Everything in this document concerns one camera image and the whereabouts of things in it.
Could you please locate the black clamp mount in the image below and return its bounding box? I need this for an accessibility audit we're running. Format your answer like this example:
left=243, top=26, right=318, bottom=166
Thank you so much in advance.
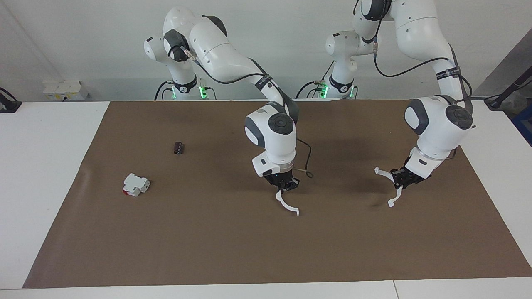
left=0, top=87, right=22, bottom=113

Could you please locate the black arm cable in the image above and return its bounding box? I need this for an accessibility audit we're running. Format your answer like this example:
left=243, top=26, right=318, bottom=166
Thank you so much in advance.
left=168, top=44, right=314, bottom=179
left=353, top=0, right=474, bottom=104

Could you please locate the white circuit breaker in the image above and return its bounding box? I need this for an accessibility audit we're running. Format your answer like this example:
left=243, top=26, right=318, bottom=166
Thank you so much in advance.
left=123, top=173, right=150, bottom=197

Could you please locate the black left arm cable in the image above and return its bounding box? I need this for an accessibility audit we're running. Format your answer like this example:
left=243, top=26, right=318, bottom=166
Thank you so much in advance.
left=353, top=0, right=474, bottom=104

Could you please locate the white half-ring pipe clamp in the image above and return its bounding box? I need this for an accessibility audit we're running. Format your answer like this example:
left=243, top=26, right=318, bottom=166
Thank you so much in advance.
left=374, top=167, right=404, bottom=208
left=276, top=189, right=300, bottom=216

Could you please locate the black left base cable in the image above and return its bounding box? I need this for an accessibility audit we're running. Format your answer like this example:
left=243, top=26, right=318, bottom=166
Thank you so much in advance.
left=295, top=61, right=335, bottom=99

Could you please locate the brown table mat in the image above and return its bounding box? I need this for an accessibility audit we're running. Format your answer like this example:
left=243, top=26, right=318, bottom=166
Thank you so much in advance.
left=23, top=100, right=532, bottom=288

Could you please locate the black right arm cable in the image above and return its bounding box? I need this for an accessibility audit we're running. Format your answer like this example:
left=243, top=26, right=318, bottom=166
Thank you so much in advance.
left=168, top=44, right=314, bottom=179

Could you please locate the black stand pole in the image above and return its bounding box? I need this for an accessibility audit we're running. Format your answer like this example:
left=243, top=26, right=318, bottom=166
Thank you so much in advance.
left=484, top=66, right=532, bottom=109

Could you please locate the blue crate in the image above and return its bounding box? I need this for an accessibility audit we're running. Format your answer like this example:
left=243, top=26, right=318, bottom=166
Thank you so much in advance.
left=512, top=104, right=532, bottom=147

